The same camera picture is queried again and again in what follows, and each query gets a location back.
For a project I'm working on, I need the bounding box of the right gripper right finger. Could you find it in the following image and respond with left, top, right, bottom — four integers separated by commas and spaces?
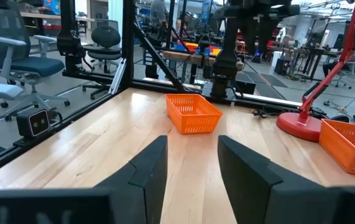
216, 134, 343, 224

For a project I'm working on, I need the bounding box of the wooden workstation table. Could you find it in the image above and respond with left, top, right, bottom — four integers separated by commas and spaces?
161, 40, 246, 85

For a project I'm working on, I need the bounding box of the black table-level camera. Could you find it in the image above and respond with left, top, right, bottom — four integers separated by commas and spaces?
16, 108, 52, 139

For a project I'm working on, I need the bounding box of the person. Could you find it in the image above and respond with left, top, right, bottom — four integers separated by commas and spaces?
145, 0, 169, 79

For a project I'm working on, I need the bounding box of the blue seat office chair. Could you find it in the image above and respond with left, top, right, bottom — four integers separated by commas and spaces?
0, 7, 71, 123

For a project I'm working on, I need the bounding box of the wooden wall desk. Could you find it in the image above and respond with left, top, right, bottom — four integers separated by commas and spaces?
20, 11, 109, 23

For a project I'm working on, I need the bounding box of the black lamp power cable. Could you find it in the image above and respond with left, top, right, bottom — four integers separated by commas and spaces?
251, 106, 329, 121

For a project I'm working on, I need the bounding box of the silver metal bar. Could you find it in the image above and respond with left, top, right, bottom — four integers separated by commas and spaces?
108, 57, 127, 95

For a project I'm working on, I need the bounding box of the black floor mat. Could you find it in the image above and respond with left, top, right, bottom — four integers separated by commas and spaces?
236, 70, 289, 100

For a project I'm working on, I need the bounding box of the red desk lamp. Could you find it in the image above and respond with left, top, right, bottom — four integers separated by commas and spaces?
275, 0, 355, 142

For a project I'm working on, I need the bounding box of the orange plastic basket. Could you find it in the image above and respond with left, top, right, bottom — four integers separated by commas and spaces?
318, 118, 355, 179
164, 93, 224, 135

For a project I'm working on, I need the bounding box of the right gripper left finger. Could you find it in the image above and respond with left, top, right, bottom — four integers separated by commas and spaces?
95, 134, 168, 224

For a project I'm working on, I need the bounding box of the black office chair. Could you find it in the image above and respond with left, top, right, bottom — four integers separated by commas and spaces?
81, 19, 122, 101

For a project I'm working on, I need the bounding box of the black aluminium table frame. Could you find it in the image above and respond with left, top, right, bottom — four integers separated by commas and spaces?
0, 0, 304, 181

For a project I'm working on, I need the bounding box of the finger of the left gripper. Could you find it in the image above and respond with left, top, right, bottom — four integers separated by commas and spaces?
257, 17, 279, 54
241, 17, 259, 57

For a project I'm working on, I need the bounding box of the black stand post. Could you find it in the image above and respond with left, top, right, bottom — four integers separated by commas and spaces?
56, 0, 87, 75

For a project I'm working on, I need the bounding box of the dark background desk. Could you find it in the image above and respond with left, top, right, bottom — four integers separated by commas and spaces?
288, 46, 352, 82

